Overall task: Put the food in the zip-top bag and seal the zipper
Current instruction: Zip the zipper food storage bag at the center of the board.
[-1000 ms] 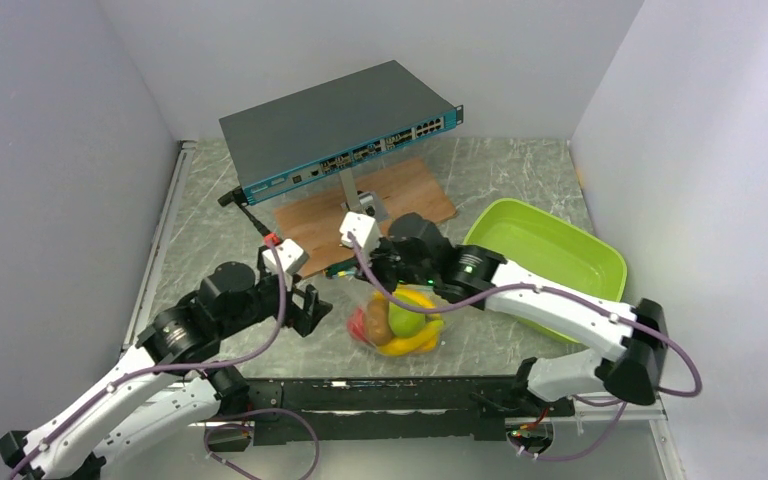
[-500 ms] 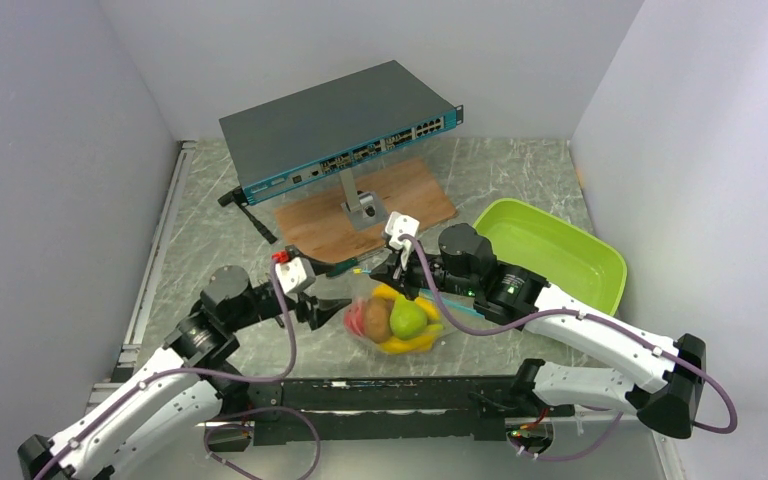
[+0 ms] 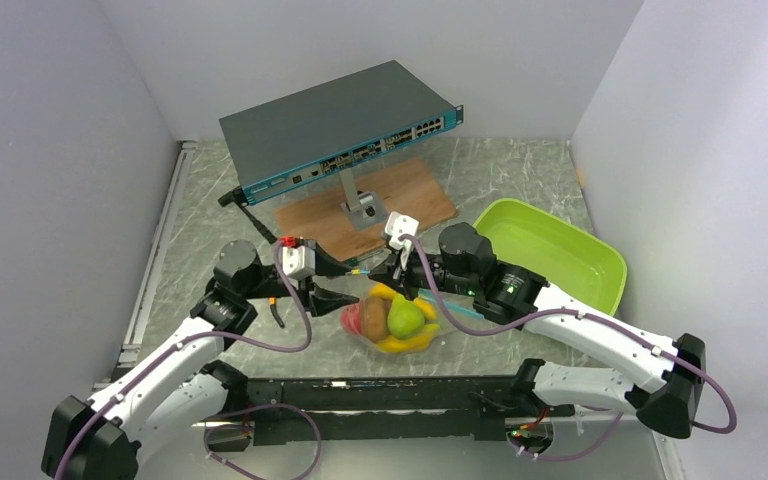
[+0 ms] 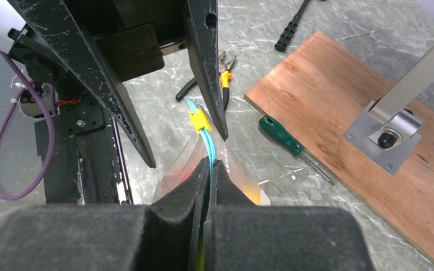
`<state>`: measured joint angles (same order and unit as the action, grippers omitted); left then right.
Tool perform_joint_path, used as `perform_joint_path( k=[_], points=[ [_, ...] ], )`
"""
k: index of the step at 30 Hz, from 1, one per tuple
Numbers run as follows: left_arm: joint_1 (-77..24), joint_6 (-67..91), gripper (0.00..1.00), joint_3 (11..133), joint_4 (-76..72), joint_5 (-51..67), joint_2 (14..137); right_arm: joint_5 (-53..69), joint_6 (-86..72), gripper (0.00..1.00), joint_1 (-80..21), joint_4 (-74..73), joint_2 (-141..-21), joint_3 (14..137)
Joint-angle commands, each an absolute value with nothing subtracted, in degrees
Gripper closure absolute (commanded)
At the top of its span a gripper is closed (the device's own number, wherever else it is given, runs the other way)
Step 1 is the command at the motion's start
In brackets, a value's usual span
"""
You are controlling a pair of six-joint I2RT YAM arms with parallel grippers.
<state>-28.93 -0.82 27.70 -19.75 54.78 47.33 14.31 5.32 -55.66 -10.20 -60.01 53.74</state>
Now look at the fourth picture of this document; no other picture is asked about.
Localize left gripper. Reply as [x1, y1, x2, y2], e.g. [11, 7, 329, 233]
[10, 0, 228, 168]

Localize wooden board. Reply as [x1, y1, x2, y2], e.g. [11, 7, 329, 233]
[245, 32, 434, 263]

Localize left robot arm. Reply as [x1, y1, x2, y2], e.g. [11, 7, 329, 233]
[10, 1, 228, 204]

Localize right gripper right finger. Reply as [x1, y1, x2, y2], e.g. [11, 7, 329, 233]
[203, 161, 374, 270]

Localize green handled screwdriver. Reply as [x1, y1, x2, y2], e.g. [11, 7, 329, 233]
[258, 114, 335, 186]

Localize orange black pliers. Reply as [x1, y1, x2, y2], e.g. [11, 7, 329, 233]
[175, 51, 237, 111]

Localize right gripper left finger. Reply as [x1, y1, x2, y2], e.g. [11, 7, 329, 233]
[0, 158, 210, 270]

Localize clear zip top bag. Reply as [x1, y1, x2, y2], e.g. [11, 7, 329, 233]
[152, 98, 272, 271]

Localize grey metal stand bracket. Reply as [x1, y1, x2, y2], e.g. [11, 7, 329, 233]
[342, 45, 434, 176]

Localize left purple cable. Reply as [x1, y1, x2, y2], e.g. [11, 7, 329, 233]
[0, 50, 57, 202]

